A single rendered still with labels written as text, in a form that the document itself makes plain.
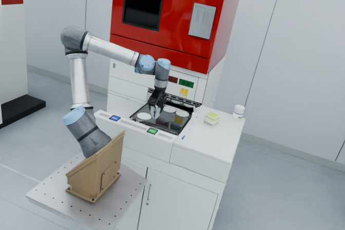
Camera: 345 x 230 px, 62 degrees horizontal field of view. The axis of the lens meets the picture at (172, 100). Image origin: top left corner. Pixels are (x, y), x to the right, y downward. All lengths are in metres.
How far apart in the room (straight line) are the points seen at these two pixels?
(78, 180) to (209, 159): 0.71
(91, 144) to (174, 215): 0.83
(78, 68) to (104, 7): 2.63
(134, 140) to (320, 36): 2.44
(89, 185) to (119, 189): 0.19
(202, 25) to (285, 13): 1.63
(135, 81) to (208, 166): 1.02
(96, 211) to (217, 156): 0.70
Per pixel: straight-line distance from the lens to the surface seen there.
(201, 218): 1.93
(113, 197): 1.51
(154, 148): 1.76
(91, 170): 1.37
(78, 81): 1.58
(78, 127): 1.42
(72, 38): 1.49
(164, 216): 2.03
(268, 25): 3.51
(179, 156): 1.72
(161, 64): 1.57
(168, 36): 2.12
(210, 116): 1.93
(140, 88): 2.37
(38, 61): 5.08
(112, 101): 2.55
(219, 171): 1.69
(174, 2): 2.08
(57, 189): 1.56
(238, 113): 2.10
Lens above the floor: 1.86
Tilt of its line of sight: 24 degrees down
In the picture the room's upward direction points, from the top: 10 degrees clockwise
